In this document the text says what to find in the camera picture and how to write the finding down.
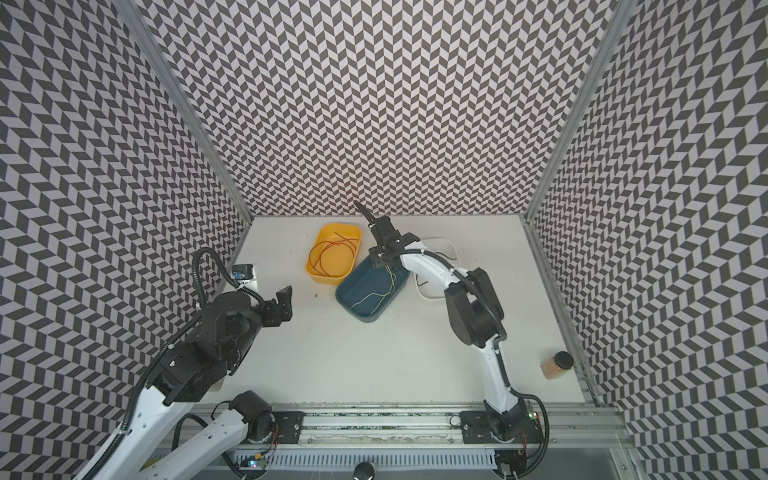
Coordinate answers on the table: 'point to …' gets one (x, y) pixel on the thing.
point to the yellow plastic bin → (334, 252)
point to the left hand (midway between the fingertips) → (276, 289)
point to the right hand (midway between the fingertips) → (388, 249)
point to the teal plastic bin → (367, 291)
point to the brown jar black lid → (555, 367)
